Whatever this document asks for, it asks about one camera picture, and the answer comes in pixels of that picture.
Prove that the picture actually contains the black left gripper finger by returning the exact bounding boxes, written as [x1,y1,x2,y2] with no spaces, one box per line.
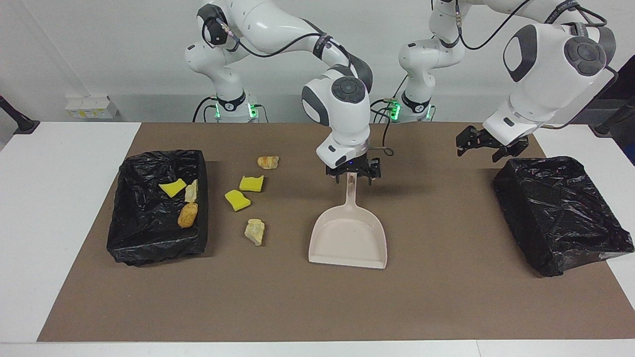
[492,138,529,164]
[455,125,485,157]

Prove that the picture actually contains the beige plastic dustpan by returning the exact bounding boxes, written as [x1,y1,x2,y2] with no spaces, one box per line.
[308,172,388,270]

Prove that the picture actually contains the yellow sponge piece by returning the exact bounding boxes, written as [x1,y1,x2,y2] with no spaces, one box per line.
[239,174,265,193]
[158,178,188,199]
[224,189,252,213]

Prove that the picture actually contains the brown bread roll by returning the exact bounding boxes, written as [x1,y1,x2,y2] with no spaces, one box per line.
[177,202,199,229]

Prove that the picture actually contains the bin lined with black bag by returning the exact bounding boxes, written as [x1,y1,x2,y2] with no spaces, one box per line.
[106,149,209,267]
[492,156,635,278]

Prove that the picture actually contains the black clamp stand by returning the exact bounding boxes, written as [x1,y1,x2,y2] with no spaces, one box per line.
[593,96,635,137]
[0,95,41,136]

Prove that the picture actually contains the brown table mat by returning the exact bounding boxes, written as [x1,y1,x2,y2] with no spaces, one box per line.
[37,122,635,343]

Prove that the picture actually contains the dark panel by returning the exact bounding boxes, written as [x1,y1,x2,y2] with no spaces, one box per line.
[601,54,635,167]

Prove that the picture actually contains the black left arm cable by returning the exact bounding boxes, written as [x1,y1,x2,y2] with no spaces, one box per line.
[430,0,620,131]

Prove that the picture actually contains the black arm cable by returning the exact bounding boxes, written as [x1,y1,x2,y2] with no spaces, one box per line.
[430,0,620,131]
[200,9,396,158]

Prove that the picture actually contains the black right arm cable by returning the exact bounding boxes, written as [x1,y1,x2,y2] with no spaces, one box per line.
[200,9,396,158]

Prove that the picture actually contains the white wall socket box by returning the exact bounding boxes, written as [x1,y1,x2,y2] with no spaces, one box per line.
[65,95,119,120]

